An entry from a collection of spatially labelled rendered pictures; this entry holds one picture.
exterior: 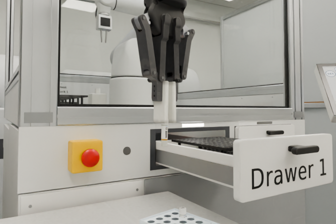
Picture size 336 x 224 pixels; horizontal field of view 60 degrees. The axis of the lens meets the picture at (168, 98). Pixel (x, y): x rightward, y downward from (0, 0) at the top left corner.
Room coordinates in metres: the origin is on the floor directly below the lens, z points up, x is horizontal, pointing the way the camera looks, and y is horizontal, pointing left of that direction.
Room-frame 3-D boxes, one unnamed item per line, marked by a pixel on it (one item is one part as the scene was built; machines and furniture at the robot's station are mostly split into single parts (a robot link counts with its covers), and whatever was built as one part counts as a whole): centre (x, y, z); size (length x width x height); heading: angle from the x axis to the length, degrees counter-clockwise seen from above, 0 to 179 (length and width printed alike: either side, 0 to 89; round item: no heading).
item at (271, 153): (0.60, -0.25, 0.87); 0.29 x 0.02 x 0.11; 121
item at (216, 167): (0.78, -0.14, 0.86); 0.40 x 0.26 x 0.06; 31
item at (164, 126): (0.50, 0.01, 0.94); 0.01 x 0.01 x 0.05
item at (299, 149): (0.58, -0.26, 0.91); 0.07 x 0.04 x 0.01; 121
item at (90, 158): (0.66, 0.18, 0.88); 0.04 x 0.03 x 0.04; 121
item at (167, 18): (0.49, 0.02, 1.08); 0.04 x 0.01 x 0.11; 43
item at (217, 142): (0.77, -0.14, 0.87); 0.22 x 0.18 x 0.06; 31
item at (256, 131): (1.04, -0.35, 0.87); 0.29 x 0.02 x 0.11; 121
